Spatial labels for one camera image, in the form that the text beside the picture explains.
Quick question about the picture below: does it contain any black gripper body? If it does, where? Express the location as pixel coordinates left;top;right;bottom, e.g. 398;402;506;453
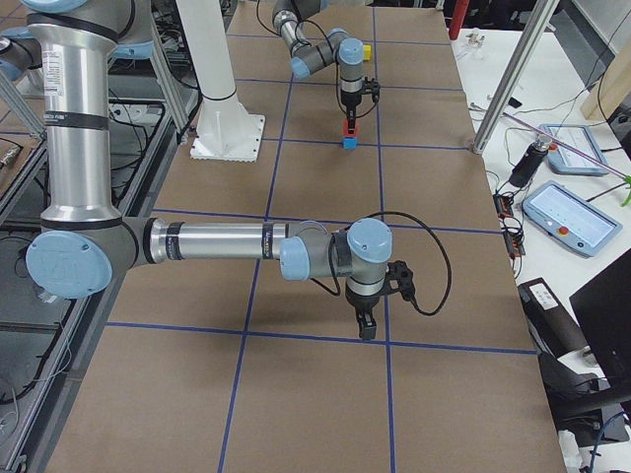
345;282;389;311
340;90;363;109

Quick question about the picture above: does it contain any red foam block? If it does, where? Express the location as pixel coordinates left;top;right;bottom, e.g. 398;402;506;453
343;119;358;139

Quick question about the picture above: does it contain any blue foam block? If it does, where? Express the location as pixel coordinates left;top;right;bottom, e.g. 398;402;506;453
342;137;358;150

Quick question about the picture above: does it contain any yellow foam block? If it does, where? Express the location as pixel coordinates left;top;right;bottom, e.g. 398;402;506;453
363;44;373;62

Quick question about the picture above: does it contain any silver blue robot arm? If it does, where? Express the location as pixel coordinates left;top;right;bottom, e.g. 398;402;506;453
21;1;394;340
271;1;375;138

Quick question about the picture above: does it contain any dark red cylinder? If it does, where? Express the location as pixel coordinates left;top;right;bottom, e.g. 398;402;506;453
449;0;469;40

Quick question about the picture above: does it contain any orange black electronics board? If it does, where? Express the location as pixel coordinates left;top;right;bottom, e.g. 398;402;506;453
493;193;514;219

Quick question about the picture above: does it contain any black cylinder device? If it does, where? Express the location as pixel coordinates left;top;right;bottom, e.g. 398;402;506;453
509;135;552;188

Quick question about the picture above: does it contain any black box with label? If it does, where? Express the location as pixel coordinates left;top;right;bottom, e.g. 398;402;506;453
518;278;588;358

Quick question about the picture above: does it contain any far teach pendant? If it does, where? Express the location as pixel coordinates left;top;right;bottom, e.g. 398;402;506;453
537;123;610;177

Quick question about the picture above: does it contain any teach pendant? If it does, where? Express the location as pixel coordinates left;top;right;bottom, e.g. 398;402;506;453
537;123;610;177
522;180;623;257

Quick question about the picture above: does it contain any near teach pendant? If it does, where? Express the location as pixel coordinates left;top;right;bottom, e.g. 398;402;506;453
522;180;623;257

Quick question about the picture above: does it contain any black monitor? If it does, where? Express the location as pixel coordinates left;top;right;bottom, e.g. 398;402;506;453
570;250;630;384

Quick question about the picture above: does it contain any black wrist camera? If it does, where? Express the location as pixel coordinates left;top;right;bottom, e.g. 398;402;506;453
386;260;416;303
362;77;381;104

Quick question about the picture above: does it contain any white pedestal base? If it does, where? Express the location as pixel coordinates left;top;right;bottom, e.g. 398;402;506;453
176;0;265;163

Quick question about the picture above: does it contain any aluminium frame post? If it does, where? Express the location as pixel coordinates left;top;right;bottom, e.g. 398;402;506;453
471;0;559;155

